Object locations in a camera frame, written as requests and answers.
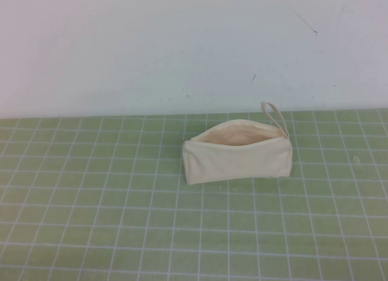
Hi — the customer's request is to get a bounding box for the green grid cutting mat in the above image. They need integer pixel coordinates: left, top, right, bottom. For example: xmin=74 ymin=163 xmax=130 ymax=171
xmin=0 ymin=109 xmax=388 ymax=281

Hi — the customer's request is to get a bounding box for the cream canvas pencil case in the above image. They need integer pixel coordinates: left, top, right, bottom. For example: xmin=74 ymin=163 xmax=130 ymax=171
xmin=181 ymin=101 xmax=293 ymax=186

